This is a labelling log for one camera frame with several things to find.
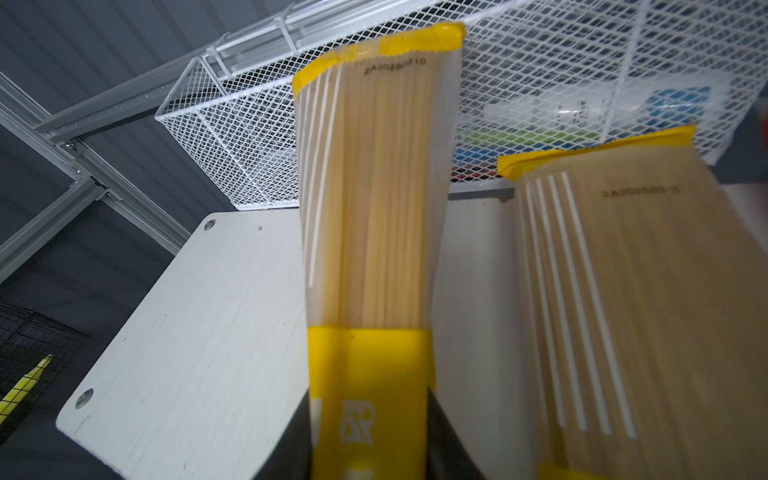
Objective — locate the white wire mesh basket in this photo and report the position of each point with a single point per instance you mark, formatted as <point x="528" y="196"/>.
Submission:
<point x="232" y="109"/>

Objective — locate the yellow green marker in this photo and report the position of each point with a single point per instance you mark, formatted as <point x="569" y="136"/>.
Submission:
<point x="22" y="388"/>

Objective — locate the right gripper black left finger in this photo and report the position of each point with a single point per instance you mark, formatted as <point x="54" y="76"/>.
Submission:
<point x="291" y="459"/>

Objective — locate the white two-tier shelf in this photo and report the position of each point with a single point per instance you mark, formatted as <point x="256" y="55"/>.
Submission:
<point x="203" y="378"/>

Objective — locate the black wire basket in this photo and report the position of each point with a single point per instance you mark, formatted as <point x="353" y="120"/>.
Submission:
<point x="26" y="338"/>

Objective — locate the yellow Pastatime spaghetti bag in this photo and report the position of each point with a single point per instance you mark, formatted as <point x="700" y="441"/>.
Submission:
<point x="375" y="129"/>
<point x="645" y="297"/>

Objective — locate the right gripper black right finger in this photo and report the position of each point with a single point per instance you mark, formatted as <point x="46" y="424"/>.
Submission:
<point x="446" y="458"/>

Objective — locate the white tube in basket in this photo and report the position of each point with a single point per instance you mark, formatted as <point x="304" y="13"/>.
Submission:
<point x="656" y="102"/>

